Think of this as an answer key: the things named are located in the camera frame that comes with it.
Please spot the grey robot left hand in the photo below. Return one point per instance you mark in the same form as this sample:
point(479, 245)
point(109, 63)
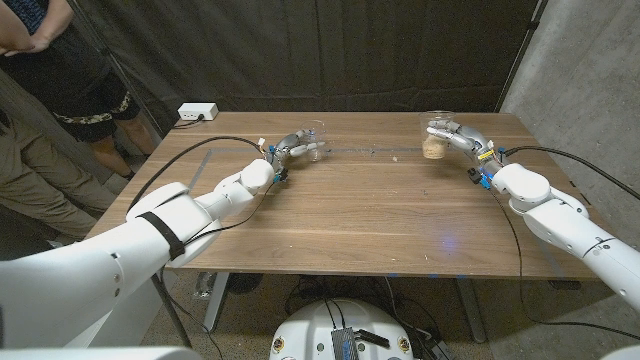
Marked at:
point(290, 147)

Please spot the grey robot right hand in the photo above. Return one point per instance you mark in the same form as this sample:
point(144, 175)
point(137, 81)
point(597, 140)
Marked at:
point(475, 140)

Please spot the clear plastic cup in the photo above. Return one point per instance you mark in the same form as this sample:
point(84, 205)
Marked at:
point(318, 155)

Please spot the clear cup with brown sugar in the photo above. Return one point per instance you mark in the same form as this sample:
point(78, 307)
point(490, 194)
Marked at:
point(434, 149)

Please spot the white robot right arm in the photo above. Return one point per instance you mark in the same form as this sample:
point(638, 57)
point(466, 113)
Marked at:
point(565, 225)

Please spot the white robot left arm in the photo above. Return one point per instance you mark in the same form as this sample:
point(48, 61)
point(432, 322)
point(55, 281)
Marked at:
point(150, 235)

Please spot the white power strip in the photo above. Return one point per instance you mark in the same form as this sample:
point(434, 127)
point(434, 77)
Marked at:
point(197, 111)

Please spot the black backdrop curtain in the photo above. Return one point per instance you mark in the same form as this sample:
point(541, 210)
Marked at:
point(325, 50)

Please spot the round black floor fan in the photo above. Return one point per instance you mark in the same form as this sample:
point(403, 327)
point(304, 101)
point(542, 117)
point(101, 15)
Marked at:
point(245, 282)

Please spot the grey table leg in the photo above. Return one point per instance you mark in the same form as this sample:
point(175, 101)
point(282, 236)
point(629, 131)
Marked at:
point(472, 312)

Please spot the white table leg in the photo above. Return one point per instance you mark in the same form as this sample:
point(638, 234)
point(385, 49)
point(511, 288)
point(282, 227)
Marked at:
point(216, 305)

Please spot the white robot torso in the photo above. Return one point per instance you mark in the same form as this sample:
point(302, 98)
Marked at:
point(310, 330)

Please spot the grey finned module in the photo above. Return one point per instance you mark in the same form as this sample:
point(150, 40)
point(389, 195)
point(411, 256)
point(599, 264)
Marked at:
point(345, 345)

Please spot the black power adapter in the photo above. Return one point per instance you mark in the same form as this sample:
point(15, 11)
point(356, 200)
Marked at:
point(440, 350)

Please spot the person in black shorts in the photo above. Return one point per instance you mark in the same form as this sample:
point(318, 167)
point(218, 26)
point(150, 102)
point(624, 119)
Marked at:
point(65, 65)

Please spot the person in khaki trousers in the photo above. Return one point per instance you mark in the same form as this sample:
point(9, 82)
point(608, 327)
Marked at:
point(30, 170)

